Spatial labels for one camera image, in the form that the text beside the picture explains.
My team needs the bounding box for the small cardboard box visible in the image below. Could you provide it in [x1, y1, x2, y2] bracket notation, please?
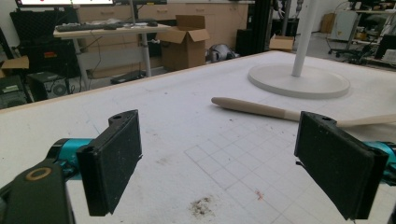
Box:
[268, 35, 295, 52]

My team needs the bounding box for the grey backpack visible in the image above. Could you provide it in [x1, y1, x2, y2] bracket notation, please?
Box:
[205, 43, 241, 64]

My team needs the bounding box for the black hard case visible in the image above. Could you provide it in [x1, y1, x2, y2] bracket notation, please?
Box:
[8, 8, 82, 78]

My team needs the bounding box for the white round-base stand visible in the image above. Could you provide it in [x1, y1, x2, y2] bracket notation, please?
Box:
[247, 0, 351, 100]

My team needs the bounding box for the black metal column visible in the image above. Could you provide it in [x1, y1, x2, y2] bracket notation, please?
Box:
[247, 0, 275, 55]

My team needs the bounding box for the wooden spatula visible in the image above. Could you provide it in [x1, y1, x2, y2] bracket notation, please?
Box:
[210, 96, 396, 128]

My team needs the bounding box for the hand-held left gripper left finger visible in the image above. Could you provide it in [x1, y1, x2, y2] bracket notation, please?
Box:
[46, 109, 144, 217]

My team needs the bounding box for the office chair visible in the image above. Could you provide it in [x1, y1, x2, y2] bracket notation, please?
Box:
[326, 31, 384, 65]

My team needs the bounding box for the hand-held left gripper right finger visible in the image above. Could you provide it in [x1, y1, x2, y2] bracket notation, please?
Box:
[293, 110, 396, 221]

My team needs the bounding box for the flat cardboard box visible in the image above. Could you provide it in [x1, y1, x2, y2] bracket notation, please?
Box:
[0, 55, 30, 78]

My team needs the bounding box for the open cardboard box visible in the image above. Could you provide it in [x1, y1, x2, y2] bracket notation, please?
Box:
[155, 14, 211, 72]

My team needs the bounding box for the black computer tower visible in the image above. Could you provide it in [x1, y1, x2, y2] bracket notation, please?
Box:
[25, 71, 71, 103]

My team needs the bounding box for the black keyboard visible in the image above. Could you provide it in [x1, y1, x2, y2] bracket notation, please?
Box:
[55, 22, 124, 33]

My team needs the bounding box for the wooden desk with metal legs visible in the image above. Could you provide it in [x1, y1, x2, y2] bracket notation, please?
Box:
[52, 21, 172, 91]

